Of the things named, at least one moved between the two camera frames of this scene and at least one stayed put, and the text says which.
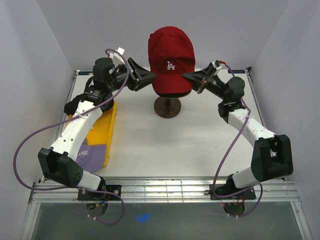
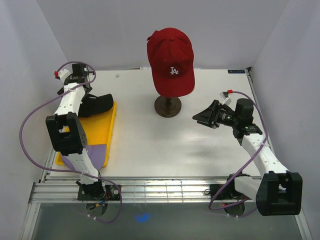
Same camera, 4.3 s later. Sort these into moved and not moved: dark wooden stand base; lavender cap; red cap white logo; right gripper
Moved: right gripper
Not moved: red cap white logo; lavender cap; dark wooden stand base
